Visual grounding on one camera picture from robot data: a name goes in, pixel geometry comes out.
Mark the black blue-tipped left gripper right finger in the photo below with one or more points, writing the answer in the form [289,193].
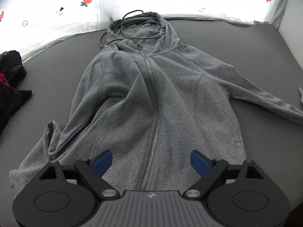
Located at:
[221,180]

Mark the pile of dark clothes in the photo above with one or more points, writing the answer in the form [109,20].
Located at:
[12,73]

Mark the grey zip-up hoodie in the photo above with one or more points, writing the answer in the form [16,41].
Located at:
[151,100]

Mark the white carrot-print curtain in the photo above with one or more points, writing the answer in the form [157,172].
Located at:
[30,26]

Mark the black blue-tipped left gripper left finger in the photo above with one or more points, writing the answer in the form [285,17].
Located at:
[82,180]

